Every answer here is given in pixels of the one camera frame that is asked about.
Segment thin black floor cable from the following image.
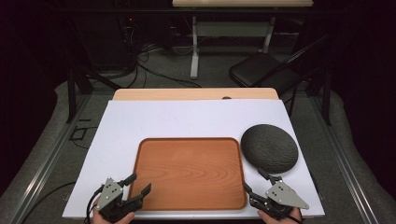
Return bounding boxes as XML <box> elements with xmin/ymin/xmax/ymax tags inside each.
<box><xmin>20</xmin><ymin>181</ymin><xmax>78</xmax><ymax>224</ymax></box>

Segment brown wooden tray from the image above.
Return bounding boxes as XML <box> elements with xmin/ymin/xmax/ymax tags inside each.
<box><xmin>127</xmin><ymin>136</ymin><xmax>248</xmax><ymax>212</ymax></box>

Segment person's left hand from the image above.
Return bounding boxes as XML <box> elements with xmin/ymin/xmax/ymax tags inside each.
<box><xmin>92</xmin><ymin>203</ymin><xmax>136</xmax><ymax>224</ymax></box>

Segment black folding chair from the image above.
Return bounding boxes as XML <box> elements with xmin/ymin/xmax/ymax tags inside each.
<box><xmin>228</xmin><ymin>34</ymin><xmax>332</xmax><ymax>96</ymax></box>

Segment white table board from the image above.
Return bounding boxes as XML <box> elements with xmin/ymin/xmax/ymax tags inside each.
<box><xmin>62</xmin><ymin>99</ymin><xmax>326</xmax><ymax>220</ymax></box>

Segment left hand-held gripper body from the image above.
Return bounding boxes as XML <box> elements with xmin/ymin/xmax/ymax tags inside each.
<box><xmin>96</xmin><ymin>176</ymin><xmax>145</xmax><ymax>223</ymax></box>

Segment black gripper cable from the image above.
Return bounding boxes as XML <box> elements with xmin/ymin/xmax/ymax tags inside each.
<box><xmin>83</xmin><ymin>185</ymin><xmax>105</xmax><ymax>224</ymax></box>

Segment aluminium floor rail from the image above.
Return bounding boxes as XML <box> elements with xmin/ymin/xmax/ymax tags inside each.
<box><xmin>307</xmin><ymin>92</ymin><xmax>380</xmax><ymax>224</ymax></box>
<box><xmin>8</xmin><ymin>92</ymin><xmax>92</xmax><ymax>224</ymax></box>

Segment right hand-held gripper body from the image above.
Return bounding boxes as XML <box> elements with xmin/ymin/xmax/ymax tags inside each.
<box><xmin>248</xmin><ymin>180</ymin><xmax>310</xmax><ymax>220</ymax></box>

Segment light wooden table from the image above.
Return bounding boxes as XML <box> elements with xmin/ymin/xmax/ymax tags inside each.
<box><xmin>111</xmin><ymin>87</ymin><xmax>280</xmax><ymax>102</ymax></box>

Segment black metal stand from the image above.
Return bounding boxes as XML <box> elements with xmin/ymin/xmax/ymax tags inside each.
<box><xmin>65</xmin><ymin>63</ymin><xmax>123</xmax><ymax>124</ymax></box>
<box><xmin>305</xmin><ymin>68</ymin><xmax>332</xmax><ymax>127</ymax></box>

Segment person's right hand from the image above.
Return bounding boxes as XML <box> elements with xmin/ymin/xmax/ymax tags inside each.
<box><xmin>256</xmin><ymin>207</ymin><xmax>303</xmax><ymax>224</ymax></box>

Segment desk with white legs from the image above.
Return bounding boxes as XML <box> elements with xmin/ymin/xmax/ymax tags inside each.
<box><xmin>171</xmin><ymin>0</ymin><xmax>315</xmax><ymax>79</ymax></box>

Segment dark textured round plate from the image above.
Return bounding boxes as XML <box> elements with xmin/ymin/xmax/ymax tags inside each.
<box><xmin>240</xmin><ymin>123</ymin><xmax>300</xmax><ymax>175</ymax></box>

